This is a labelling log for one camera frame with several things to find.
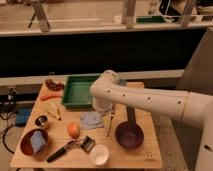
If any light blue towel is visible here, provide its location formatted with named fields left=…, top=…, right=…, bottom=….
left=80, top=112, right=104, bottom=130

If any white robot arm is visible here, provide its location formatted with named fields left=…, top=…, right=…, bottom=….
left=90, top=70, right=213, bottom=171

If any green plastic tray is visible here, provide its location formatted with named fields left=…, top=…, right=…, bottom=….
left=61, top=75, right=97, bottom=109

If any black remote control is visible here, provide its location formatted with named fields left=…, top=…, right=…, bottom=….
left=127, top=107, right=136, bottom=122

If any purple bowl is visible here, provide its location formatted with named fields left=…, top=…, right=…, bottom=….
left=115, top=121, right=144, bottom=149

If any orange fruit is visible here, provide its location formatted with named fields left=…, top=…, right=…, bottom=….
left=67, top=123, right=80, bottom=138

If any white cup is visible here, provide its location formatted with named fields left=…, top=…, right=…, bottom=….
left=89, top=144, right=110, bottom=166

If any blue-grey cup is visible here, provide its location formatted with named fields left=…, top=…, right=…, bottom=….
left=119, top=79, right=127, bottom=86

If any small metal can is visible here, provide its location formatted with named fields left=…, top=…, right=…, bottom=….
left=35, top=115, right=49, bottom=129

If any orange carrot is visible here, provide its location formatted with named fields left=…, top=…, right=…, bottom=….
left=40, top=94, right=62, bottom=101

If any blue sponge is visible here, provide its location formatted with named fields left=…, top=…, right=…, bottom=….
left=30, top=131, right=46, bottom=153

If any blue box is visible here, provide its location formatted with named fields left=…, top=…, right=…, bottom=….
left=15, top=108, right=32, bottom=127

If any brown bowl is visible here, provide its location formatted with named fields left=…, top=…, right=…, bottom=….
left=20, top=128, right=49, bottom=157

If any green bin in background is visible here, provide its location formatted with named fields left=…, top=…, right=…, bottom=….
left=136, top=16, right=165, bottom=24

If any black cable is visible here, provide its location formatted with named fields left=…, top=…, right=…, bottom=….
left=0, top=99, right=21, bottom=154

